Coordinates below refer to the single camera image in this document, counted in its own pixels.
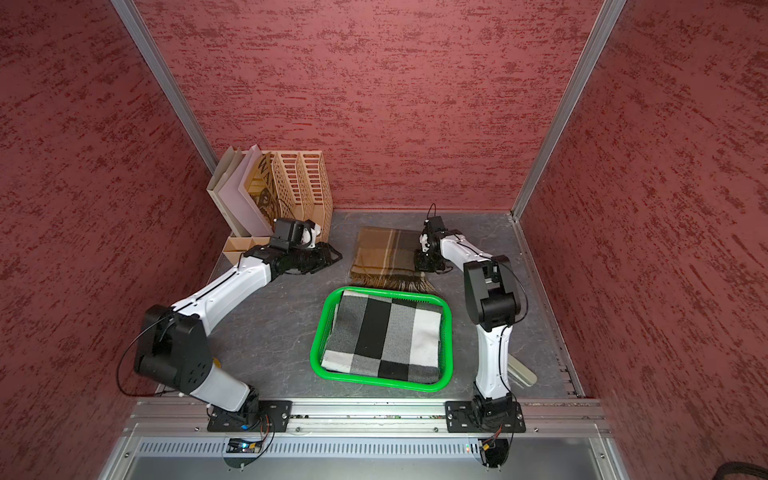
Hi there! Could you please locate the grey black checked scarf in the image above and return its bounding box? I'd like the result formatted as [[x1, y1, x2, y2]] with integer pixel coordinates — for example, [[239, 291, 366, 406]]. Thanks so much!
[[320, 290, 445, 385]]

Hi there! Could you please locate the right corner aluminium profile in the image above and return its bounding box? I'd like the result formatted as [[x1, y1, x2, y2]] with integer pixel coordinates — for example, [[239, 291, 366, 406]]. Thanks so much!
[[511, 0, 626, 223]]

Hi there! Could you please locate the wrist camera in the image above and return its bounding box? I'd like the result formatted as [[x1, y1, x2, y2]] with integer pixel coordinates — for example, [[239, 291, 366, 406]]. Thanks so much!
[[269, 218, 322, 251], [422, 215, 447, 239]]

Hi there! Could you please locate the corner aluminium profile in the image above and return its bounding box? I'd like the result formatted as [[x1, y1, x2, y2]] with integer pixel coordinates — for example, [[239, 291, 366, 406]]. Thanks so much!
[[110, 0, 218, 174], [511, 0, 626, 223]]

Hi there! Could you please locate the beige cardboard folder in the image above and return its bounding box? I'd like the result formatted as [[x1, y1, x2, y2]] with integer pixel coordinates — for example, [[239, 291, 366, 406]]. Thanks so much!
[[206, 146, 249, 237]]

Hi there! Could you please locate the left corner aluminium profile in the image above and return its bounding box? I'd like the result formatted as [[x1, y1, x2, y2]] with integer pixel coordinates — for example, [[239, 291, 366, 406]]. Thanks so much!
[[110, 0, 218, 174]]

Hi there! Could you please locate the lilac folder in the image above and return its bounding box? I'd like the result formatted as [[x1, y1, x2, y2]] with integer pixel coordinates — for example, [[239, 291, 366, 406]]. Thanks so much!
[[226, 145, 273, 237]]

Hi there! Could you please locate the green plastic mesh basket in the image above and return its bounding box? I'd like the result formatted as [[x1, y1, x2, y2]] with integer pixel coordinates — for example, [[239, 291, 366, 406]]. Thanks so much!
[[309, 286, 454, 394]]

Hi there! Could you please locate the brown patterned booklet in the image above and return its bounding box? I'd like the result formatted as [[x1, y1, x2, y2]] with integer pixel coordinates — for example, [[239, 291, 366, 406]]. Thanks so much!
[[244, 153, 280, 226]]

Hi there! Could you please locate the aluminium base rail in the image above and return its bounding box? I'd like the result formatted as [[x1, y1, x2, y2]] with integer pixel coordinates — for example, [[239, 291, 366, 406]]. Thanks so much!
[[98, 395, 631, 480]]

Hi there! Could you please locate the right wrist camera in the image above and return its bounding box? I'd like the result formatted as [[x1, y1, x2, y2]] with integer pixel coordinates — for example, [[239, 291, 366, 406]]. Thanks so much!
[[422, 215, 447, 239]]

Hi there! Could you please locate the brown plaid fringed scarf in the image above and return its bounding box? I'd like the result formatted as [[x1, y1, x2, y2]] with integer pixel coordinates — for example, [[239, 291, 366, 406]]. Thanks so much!
[[349, 226, 436, 294]]

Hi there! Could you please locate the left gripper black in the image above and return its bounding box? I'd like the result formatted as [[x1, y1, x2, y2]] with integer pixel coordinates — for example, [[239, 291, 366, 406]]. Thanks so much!
[[290, 241, 343, 273]]

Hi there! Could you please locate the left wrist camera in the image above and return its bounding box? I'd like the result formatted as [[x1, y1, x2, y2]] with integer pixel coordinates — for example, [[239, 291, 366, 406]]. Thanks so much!
[[269, 218, 322, 251]]

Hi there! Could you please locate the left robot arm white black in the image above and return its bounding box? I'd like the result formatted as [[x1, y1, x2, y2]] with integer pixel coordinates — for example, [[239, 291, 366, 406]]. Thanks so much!
[[133, 242, 342, 432]]

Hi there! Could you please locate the beige plastic file organizer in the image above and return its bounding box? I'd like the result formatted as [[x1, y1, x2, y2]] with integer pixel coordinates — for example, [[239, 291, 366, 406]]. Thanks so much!
[[222, 146, 333, 265]]

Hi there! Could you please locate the small white stapler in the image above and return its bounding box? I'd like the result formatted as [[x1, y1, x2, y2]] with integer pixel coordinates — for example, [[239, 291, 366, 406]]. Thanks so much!
[[507, 354, 538, 388]]

